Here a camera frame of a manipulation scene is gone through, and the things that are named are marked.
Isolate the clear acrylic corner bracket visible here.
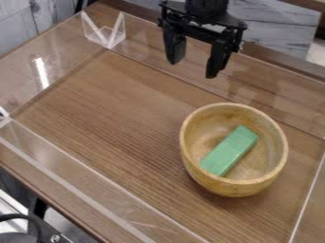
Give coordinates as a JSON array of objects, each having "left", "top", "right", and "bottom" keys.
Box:
[{"left": 80, "top": 11, "right": 126, "bottom": 49}]

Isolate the clear acrylic tray wall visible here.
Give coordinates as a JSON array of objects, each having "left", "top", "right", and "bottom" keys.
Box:
[{"left": 0, "top": 107, "right": 208, "bottom": 243}]

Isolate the light wooden bowl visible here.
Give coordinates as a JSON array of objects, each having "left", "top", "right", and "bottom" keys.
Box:
[{"left": 179, "top": 103, "right": 287, "bottom": 197}]

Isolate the black table leg frame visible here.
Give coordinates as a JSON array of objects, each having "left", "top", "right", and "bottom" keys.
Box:
[{"left": 24, "top": 196, "right": 87, "bottom": 243}]

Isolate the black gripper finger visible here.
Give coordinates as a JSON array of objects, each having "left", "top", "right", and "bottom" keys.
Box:
[
  {"left": 162, "top": 24, "right": 187, "bottom": 65},
  {"left": 206, "top": 38, "right": 233, "bottom": 79}
]

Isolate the black cable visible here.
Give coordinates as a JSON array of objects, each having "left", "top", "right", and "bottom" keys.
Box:
[{"left": 0, "top": 213, "right": 43, "bottom": 243}]

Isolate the green rectangular block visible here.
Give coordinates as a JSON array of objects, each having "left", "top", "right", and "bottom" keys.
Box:
[{"left": 199, "top": 125, "right": 259, "bottom": 177}]

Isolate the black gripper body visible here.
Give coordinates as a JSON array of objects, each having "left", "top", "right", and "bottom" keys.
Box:
[{"left": 159, "top": 0, "right": 247, "bottom": 52}]

